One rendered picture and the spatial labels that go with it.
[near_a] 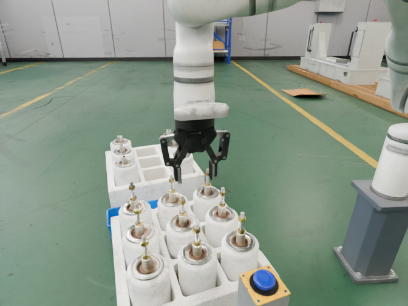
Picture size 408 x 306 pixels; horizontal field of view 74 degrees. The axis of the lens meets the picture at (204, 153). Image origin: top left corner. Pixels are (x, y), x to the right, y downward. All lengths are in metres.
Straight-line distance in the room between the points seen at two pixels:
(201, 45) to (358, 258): 0.83
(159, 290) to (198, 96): 0.43
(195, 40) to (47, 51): 7.20
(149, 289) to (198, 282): 0.12
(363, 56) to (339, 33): 3.93
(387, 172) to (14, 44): 7.71
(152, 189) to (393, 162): 0.81
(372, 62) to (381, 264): 3.24
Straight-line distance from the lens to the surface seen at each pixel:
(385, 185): 0.93
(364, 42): 3.95
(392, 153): 0.89
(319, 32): 5.21
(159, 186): 1.12
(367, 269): 1.06
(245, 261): 0.71
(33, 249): 1.24
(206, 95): 0.47
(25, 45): 7.84
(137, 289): 0.67
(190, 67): 0.46
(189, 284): 0.71
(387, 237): 1.00
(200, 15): 0.44
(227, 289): 0.72
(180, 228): 0.76
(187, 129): 0.48
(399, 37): 0.60
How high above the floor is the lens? 0.75
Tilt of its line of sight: 25 degrees down
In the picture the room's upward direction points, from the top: straight up
